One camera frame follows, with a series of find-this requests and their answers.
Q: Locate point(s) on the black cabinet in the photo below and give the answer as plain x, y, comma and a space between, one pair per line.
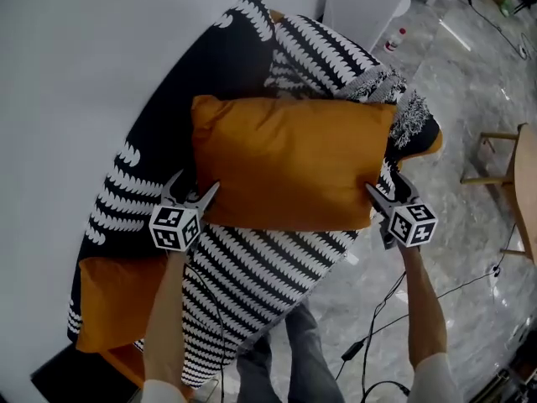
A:
75, 380

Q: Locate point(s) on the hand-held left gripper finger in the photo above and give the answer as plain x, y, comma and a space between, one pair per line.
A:
205, 202
172, 191

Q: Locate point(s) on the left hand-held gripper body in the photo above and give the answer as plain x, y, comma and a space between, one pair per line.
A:
174, 227

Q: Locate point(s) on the person's grey trousers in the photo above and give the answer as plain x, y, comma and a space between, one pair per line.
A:
310, 372

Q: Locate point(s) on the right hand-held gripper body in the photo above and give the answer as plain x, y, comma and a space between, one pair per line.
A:
413, 225

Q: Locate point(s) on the wooden chair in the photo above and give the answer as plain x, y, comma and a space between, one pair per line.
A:
526, 174

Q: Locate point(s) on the white shelf unit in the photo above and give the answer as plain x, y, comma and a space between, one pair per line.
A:
361, 2

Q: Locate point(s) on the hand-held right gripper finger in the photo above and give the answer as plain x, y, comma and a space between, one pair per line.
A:
407, 191
382, 204

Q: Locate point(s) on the person's right forearm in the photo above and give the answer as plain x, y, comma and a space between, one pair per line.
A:
423, 309

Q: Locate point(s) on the orange pillow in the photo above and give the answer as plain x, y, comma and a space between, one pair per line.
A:
113, 300
289, 162

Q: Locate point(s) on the black white striped sofa blanket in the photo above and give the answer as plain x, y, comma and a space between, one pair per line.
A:
260, 267

